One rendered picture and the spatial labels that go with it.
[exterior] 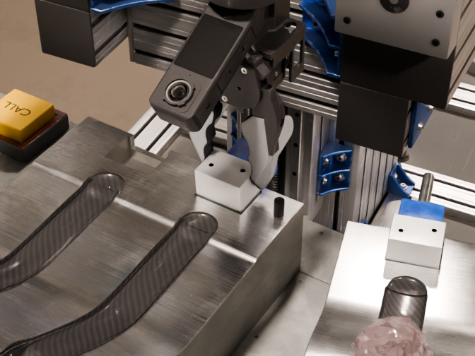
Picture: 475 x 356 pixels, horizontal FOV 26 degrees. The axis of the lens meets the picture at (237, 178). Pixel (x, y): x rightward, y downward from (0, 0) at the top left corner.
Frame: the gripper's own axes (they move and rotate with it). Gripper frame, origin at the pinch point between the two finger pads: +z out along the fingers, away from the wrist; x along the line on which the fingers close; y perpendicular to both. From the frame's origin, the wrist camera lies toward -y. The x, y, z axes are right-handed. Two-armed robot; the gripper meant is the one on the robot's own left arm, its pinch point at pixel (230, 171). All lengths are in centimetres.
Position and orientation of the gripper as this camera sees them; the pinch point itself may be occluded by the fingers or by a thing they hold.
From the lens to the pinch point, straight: 97.3
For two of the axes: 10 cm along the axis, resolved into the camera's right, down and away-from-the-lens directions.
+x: -8.5, -3.5, 4.0
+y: 5.3, -5.5, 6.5
